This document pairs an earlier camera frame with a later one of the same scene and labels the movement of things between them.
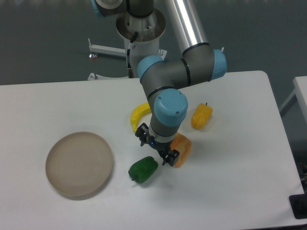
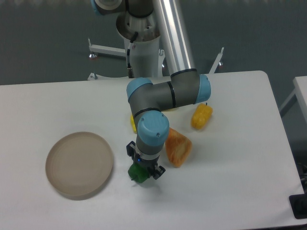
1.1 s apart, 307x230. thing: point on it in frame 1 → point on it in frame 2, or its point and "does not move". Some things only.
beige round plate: [78, 164] does not move
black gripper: [162, 148] → [149, 164]
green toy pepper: [142, 170] does not move
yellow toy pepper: [201, 116] does not move
